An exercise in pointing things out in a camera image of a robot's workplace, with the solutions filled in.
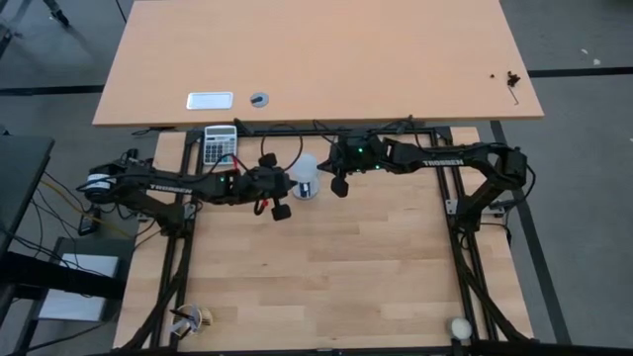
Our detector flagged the light wooden desk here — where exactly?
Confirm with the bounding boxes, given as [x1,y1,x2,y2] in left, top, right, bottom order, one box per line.
[92,0,545,129]

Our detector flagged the black allen key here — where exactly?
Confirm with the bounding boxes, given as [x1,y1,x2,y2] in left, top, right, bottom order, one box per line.
[504,70,521,107]

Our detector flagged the white ball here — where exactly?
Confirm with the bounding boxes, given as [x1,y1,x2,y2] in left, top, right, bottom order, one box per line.
[449,317,474,341]

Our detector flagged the yellow floor cable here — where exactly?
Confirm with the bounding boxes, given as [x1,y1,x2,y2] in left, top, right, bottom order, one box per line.
[40,178,133,239]

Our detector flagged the black side table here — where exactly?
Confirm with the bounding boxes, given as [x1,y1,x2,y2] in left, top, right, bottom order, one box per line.
[0,135,55,258]

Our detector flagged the white box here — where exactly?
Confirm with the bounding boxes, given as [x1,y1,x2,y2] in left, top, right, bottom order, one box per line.
[38,252,121,322]

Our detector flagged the white rectangular table plate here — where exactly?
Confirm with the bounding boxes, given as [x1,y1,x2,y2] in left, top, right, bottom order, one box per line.
[185,91,234,111]

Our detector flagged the grey desk calculator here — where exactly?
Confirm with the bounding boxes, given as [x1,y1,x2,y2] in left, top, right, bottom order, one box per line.
[203,125,239,166]

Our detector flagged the black aluminium table frame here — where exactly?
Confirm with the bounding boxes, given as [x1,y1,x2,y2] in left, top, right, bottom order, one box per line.
[111,126,633,356]

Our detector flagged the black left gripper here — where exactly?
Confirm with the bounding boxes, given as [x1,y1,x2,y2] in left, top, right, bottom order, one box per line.
[231,151,300,223]

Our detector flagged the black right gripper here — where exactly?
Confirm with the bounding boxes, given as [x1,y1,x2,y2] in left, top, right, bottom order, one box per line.
[316,136,387,199]

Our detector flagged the black left camera cable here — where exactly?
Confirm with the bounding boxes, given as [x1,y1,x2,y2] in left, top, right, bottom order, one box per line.
[259,123,305,172]

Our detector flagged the white reflector lightbulb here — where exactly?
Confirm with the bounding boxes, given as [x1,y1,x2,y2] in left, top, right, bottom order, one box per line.
[290,152,318,185]

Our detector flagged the black power adapter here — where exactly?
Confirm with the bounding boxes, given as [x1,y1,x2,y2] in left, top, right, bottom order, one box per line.
[77,206,104,236]

